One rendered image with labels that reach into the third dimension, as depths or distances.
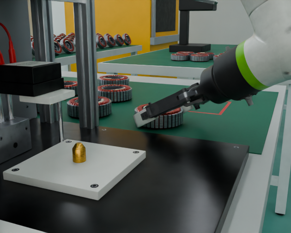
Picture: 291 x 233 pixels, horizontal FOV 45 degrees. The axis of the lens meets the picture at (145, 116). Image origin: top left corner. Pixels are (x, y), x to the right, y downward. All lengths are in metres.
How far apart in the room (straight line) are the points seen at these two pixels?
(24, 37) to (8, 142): 0.28
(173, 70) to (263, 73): 1.27
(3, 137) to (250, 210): 0.37
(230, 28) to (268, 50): 4.99
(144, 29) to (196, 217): 3.61
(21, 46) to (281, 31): 0.51
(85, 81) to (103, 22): 3.49
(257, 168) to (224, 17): 5.03
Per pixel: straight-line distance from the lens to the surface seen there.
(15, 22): 0.78
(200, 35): 5.66
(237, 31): 5.55
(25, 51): 0.80
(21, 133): 0.61
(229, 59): 0.63
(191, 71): 1.82
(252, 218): 0.47
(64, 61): 2.37
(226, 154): 0.59
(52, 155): 0.56
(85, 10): 0.69
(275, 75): 0.60
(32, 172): 0.51
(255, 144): 0.71
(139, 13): 3.97
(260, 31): 0.59
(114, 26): 4.11
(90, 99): 0.70
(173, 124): 0.77
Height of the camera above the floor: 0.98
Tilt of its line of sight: 15 degrees down
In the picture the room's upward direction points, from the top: straight up
